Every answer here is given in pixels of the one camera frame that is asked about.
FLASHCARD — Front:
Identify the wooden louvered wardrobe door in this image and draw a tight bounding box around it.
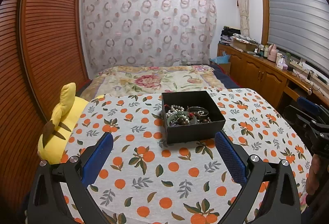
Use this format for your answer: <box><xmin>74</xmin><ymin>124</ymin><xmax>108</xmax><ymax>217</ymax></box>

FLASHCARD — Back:
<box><xmin>1</xmin><ymin>0</ymin><xmax>88</xmax><ymax>212</ymax></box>

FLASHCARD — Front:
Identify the silver bangle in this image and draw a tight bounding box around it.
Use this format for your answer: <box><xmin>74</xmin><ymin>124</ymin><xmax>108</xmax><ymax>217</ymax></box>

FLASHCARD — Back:
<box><xmin>187</xmin><ymin>106</ymin><xmax>209</xmax><ymax>118</ymax></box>

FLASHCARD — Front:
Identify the floral bed blanket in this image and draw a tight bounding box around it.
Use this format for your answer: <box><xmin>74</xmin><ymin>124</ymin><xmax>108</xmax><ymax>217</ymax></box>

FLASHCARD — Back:
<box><xmin>81</xmin><ymin>65</ymin><xmax>226</xmax><ymax>101</ymax></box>

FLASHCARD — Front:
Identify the black open jewelry box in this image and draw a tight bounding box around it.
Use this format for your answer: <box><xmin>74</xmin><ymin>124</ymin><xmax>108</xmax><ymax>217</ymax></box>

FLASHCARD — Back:
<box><xmin>162</xmin><ymin>91</ymin><xmax>225</xmax><ymax>144</ymax></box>

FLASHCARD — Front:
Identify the pink bottle on cabinet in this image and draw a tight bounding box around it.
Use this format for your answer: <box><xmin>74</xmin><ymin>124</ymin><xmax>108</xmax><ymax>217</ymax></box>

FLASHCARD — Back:
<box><xmin>267</xmin><ymin>44</ymin><xmax>278</xmax><ymax>63</ymax></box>

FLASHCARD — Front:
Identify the person's right hand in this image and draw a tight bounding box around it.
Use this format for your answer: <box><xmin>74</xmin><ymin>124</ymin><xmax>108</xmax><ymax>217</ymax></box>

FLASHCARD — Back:
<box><xmin>306</xmin><ymin>154</ymin><xmax>327</xmax><ymax>195</ymax></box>

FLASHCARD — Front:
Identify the yellow plush toy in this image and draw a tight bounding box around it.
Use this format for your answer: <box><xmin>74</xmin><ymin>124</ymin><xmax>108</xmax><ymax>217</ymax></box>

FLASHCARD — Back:
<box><xmin>37</xmin><ymin>83</ymin><xmax>88</xmax><ymax>164</ymax></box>

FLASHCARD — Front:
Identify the pink circle patterned curtain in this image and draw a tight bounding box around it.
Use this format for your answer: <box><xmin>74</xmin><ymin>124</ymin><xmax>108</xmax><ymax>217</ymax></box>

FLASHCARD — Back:
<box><xmin>81</xmin><ymin>0</ymin><xmax>216</xmax><ymax>73</ymax></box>

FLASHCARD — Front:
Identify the orange print white cloth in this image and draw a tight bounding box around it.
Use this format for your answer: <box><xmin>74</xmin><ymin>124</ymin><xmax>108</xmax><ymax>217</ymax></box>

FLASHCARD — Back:
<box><xmin>61</xmin><ymin>88</ymin><xmax>312</xmax><ymax>223</ymax></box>

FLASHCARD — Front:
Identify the wooden sideboard cabinet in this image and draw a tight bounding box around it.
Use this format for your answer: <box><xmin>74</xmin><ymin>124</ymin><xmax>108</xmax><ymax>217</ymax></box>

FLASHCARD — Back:
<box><xmin>218</xmin><ymin>43</ymin><xmax>328</xmax><ymax>112</ymax></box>

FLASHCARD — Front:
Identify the grey window blind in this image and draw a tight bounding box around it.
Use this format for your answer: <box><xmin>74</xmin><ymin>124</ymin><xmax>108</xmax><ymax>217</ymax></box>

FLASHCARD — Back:
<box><xmin>268</xmin><ymin>0</ymin><xmax>328</xmax><ymax>73</ymax></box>

